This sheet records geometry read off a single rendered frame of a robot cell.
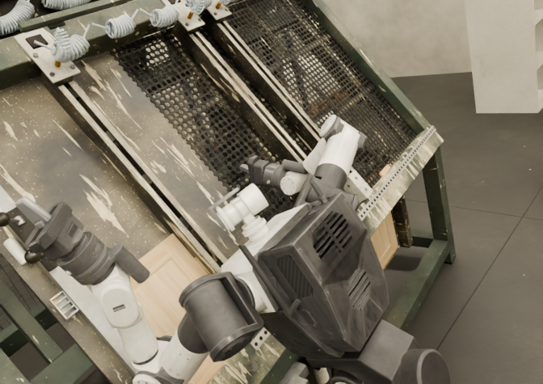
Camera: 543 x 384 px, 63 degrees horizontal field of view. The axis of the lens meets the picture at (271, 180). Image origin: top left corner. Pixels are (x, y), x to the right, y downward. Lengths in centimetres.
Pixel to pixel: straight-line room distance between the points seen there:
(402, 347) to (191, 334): 47
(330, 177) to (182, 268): 58
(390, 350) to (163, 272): 73
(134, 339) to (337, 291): 47
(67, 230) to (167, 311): 56
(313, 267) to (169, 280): 68
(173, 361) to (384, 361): 46
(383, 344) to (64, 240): 71
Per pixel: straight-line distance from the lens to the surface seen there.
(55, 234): 92
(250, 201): 102
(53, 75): 156
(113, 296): 98
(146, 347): 111
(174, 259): 146
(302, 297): 93
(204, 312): 90
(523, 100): 496
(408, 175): 224
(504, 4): 475
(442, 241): 288
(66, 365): 140
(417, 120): 254
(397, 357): 107
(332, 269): 90
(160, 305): 142
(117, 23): 162
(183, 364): 104
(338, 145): 126
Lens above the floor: 187
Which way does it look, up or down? 24 degrees down
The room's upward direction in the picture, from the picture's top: 18 degrees counter-clockwise
